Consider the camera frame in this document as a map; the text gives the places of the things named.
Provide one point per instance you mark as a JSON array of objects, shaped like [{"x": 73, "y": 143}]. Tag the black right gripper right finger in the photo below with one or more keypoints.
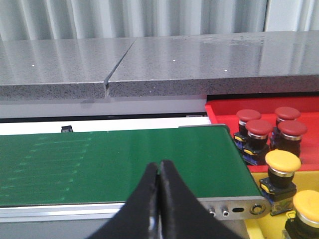
[{"x": 182, "y": 215}]

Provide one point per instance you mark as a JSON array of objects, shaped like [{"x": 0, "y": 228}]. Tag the aluminium conveyor frame rail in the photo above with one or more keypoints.
[{"x": 236, "y": 206}]

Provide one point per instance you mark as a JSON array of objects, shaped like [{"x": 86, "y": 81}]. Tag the yellow mushroom push button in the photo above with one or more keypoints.
[
  {"x": 305, "y": 223},
  {"x": 278, "y": 188}
]

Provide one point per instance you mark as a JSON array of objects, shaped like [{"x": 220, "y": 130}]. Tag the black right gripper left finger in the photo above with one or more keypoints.
[{"x": 138, "y": 218}]

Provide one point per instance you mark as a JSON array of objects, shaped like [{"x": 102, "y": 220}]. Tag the yellow plastic tray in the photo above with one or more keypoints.
[{"x": 271, "y": 227}]

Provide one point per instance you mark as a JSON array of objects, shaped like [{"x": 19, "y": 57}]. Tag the grey granite slab right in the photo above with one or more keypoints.
[{"x": 219, "y": 64}]

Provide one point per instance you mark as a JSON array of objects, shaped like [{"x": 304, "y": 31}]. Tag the grey granite slab left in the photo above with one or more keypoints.
[{"x": 59, "y": 69}]

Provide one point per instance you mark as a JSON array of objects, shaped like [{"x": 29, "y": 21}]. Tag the small black sensor connector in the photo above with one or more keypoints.
[{"x": 67, "y": 128}]

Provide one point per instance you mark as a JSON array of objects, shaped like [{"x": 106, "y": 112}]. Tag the grey granite slab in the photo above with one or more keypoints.
[
  {"x": 59, "y": 69},
  {"x": 219, "y": 64}
]

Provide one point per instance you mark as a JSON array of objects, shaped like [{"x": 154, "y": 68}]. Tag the red mushroom push button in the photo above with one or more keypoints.
[
  {"x": 256, "y": 147},
  {"x": 282, "y": 114},
  {"x": 244, "y": 116},
  {"x": 287, "y": 136}
]

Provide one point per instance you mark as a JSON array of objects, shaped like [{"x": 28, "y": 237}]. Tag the green conveyor belt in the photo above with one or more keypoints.
[{"x": 112, "y": 161}]

